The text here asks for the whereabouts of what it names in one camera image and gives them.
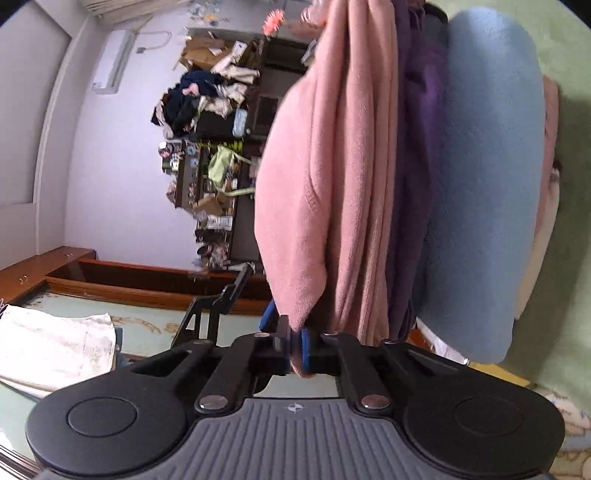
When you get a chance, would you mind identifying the white air conditioner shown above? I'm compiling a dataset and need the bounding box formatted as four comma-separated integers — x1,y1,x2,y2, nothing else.
91,30,137,94

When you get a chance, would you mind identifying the folded blue fleece garment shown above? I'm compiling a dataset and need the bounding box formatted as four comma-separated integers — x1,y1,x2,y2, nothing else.
413,9,543,365

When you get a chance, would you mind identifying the white towel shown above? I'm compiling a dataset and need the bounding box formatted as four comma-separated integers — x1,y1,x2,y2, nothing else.
0,305,116,398

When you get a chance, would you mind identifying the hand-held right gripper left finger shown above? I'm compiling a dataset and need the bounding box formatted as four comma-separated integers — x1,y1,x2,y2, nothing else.
130,315,296,415

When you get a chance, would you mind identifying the folded purple garment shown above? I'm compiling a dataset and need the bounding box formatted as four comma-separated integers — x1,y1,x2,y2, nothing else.
385,0,451,344

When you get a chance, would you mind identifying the green bag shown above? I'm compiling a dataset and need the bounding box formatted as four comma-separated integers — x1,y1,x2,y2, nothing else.
207,145,252,190

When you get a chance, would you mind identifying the cardboard box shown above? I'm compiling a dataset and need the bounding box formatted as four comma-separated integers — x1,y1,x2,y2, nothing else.
178,34,227,70

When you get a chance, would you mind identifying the dark cluttered shelf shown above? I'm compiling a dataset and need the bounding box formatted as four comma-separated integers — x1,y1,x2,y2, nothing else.
159,39,319,273

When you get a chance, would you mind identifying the pile of dark clothes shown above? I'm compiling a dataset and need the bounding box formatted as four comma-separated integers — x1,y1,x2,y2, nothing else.
152,69,250,139

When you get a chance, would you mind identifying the wooden cabinet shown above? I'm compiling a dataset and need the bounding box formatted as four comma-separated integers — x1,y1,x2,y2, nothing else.
0,247,273,317

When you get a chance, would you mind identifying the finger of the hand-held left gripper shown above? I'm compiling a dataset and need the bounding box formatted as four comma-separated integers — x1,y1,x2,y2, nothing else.
260,299,279,332
173,263,256,346

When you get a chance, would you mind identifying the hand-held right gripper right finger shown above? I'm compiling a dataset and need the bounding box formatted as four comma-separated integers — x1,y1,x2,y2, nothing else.
299,328,468,415

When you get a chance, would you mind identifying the pastel printed cloth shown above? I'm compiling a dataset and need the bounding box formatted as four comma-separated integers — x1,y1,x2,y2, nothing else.
526,385,591,455

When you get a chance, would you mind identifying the orange pompom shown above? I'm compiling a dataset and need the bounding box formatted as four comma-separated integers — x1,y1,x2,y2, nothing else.
262,8,284,35

